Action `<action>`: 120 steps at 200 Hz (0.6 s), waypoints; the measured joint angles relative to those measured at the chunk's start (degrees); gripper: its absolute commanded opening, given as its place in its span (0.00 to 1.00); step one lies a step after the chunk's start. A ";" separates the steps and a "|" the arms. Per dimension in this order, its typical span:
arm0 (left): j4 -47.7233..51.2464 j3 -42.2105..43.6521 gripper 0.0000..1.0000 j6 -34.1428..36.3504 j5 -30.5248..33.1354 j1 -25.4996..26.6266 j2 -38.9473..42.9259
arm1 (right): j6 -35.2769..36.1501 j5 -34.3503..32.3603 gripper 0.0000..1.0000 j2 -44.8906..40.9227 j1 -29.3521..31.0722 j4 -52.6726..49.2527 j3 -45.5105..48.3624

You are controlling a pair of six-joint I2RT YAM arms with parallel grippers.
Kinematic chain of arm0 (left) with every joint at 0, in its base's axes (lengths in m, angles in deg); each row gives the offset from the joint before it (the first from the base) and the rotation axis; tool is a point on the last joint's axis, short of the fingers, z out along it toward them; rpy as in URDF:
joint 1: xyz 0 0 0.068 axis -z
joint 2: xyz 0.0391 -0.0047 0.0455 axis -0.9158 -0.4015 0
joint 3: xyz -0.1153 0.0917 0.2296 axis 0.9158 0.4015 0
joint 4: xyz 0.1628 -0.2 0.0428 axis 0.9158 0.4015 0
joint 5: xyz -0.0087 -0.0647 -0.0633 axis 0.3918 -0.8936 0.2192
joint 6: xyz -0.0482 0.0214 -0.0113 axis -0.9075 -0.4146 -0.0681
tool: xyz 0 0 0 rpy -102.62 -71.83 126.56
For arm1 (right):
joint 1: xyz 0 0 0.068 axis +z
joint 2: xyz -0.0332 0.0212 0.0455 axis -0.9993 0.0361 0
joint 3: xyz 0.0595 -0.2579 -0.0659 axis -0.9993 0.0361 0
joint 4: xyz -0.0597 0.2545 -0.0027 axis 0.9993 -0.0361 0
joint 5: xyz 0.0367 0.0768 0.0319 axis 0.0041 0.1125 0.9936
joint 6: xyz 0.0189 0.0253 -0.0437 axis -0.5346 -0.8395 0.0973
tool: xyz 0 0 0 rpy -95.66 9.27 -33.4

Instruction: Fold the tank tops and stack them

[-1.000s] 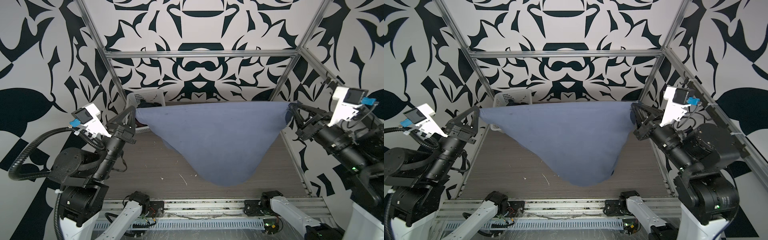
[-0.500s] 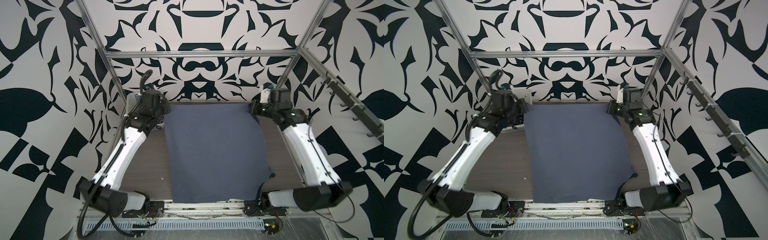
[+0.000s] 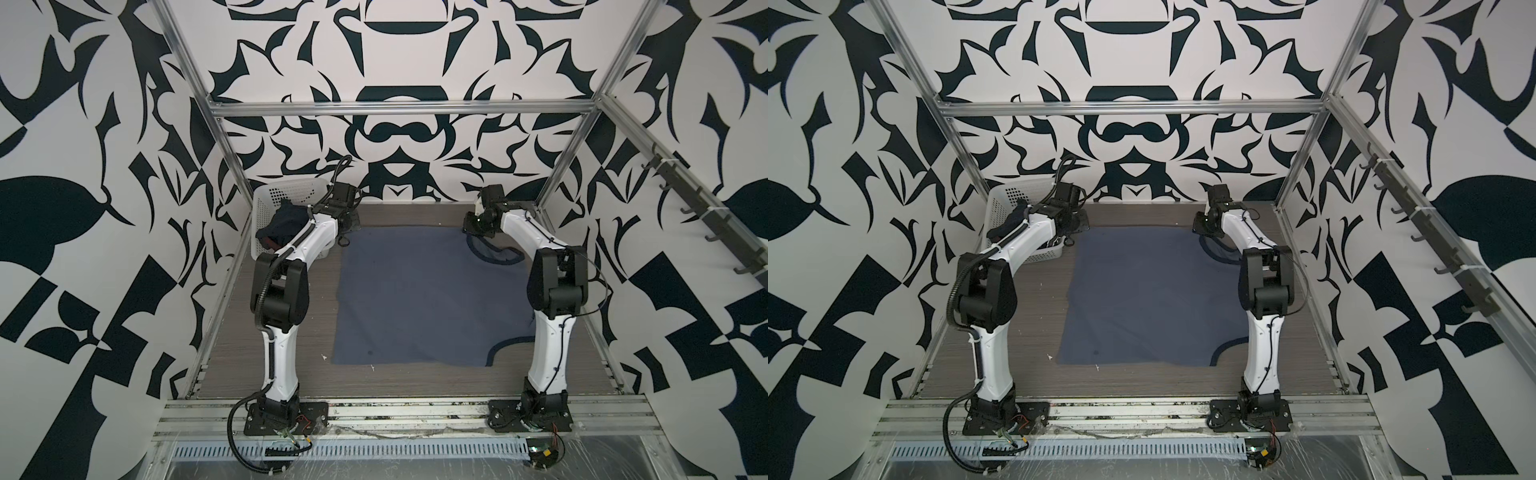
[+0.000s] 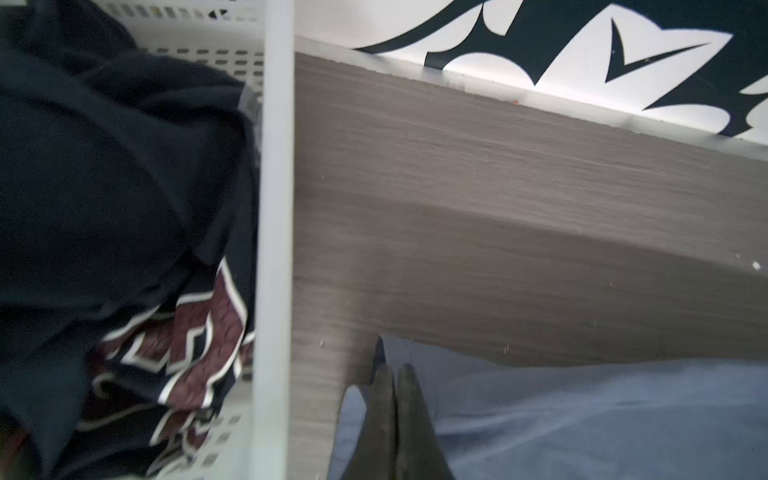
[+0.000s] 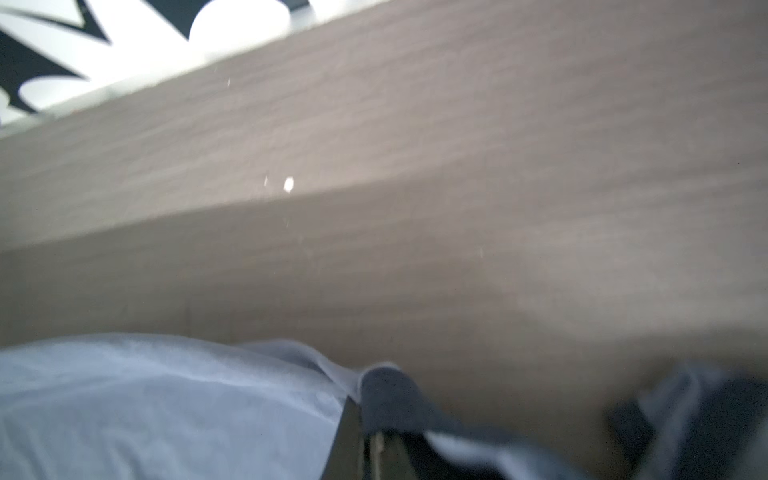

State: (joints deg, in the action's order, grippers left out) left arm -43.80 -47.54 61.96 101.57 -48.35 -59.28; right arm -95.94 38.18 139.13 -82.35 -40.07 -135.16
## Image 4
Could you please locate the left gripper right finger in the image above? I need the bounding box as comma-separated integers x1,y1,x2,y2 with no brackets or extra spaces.
394,364,454,480

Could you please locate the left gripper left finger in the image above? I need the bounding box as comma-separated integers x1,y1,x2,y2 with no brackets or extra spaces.
343,364,397,480

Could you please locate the blue-grey tank top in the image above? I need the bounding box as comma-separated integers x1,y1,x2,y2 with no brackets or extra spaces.
326,334,768,480

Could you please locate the white plastic laundry basket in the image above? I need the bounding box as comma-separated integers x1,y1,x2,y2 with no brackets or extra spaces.
102,1,295,479

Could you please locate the maroon tank top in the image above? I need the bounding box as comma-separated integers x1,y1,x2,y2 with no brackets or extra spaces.
73,258,254,477

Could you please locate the dark navy tank top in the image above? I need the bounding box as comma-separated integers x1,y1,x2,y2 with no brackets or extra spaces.
1,1,258,479

